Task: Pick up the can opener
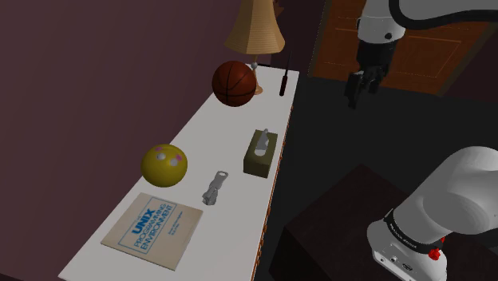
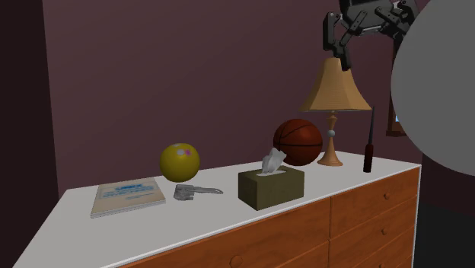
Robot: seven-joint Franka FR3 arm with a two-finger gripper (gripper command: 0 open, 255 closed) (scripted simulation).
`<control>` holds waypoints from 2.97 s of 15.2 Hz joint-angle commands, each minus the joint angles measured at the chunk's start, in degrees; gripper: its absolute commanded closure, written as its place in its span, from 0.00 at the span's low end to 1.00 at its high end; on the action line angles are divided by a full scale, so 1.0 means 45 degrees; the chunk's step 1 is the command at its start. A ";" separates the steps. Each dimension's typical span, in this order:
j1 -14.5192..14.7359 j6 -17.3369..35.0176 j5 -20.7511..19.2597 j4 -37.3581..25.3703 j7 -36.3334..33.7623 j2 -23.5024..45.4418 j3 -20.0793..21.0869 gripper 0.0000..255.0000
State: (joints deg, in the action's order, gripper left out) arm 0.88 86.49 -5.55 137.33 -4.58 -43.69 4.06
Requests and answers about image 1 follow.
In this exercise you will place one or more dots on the yellow ball with pink spots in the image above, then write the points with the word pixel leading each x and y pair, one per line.
pixel 163 171

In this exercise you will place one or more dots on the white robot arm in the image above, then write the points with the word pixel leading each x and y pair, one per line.
pixel 447 202

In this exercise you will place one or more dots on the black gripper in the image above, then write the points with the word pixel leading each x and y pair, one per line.
pixel 376 54

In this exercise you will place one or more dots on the brown basketball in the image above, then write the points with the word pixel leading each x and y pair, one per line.
pixel 234 83

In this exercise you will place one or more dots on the white topped wooden dresser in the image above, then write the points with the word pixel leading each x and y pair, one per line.
pixel 229 132

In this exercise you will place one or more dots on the beige book with blue print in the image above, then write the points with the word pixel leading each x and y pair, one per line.
pixel 151 229

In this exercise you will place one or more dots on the thin black pen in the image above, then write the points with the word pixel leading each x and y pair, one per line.
pixel 283 83

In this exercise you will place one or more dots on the beige shade table lamp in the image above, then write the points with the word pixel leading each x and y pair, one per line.
pixel 255 31

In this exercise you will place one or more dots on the olive tissue box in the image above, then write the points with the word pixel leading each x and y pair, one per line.
pixel 257 163

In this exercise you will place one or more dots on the small grey metal tool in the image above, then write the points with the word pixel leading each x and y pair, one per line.
pixel 212 190

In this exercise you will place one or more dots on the brown wooden door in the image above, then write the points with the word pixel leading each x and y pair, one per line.
pixel 420 58

